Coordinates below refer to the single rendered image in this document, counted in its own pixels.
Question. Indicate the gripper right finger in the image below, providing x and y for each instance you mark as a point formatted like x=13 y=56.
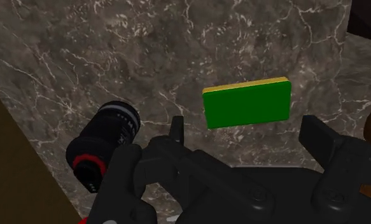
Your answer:
x=343 y=161

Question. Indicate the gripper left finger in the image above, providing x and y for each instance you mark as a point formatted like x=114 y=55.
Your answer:
x=185 y=173

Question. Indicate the green and yellow sponge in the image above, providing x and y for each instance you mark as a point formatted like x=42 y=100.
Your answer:
x=246 y=107

